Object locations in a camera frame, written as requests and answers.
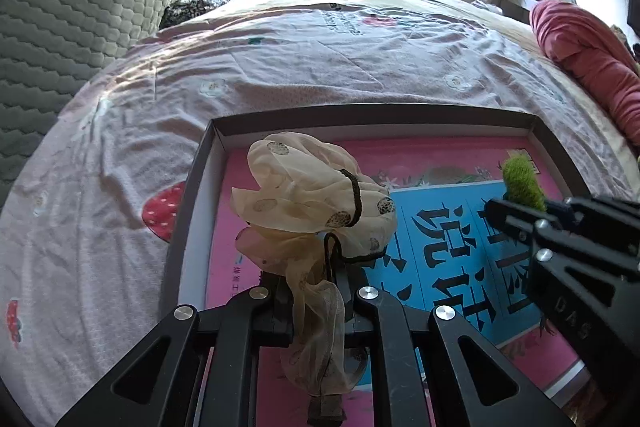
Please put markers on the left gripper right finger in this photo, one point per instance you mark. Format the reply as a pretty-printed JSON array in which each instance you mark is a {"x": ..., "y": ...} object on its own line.
[{"x": 435, "y": 369}]

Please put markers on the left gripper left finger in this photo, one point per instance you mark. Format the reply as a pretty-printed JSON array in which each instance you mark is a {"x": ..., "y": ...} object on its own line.
[{"x": 195, "y": 368}]

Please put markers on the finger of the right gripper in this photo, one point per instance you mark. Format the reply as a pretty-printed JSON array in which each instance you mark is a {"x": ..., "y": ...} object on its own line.
[{"x": 519, "y": 222}]

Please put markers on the beige sheer drawstring pouch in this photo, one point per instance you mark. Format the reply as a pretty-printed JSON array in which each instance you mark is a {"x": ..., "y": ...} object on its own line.
[{"x": 312, "y": 209}]

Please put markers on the dark shallow box tray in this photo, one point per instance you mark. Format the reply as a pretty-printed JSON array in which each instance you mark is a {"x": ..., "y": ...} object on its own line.
[{"x": 187, "y": 269}]

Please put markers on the pink and blue book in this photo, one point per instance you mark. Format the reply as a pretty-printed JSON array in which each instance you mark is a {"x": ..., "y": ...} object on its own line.
[{"x": 442, "y": 252}]

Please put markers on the pink rolled blanket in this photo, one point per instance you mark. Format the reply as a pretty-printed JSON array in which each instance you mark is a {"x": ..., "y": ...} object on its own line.
[{"x": 588, "y": 50}]

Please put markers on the dark floral pillow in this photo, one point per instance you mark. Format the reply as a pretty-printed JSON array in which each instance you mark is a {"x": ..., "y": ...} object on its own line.
[{"x": 181, "y": 11}]

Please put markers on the grey quilted headboard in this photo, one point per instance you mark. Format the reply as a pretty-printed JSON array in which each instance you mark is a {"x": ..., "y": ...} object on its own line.
[{"x": 49, "y": 50}]

